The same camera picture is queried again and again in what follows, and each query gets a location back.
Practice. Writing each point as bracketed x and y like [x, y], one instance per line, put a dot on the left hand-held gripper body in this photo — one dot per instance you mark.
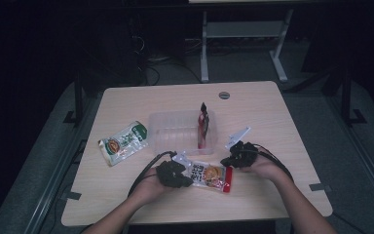
[168, 172]

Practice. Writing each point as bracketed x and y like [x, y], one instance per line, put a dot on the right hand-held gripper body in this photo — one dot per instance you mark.
[245, 154]

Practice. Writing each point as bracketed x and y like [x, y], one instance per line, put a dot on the person's left hand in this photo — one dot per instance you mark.
[147, 190]

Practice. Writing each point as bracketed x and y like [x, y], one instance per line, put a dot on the person's right hand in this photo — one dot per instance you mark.
[268, 170]

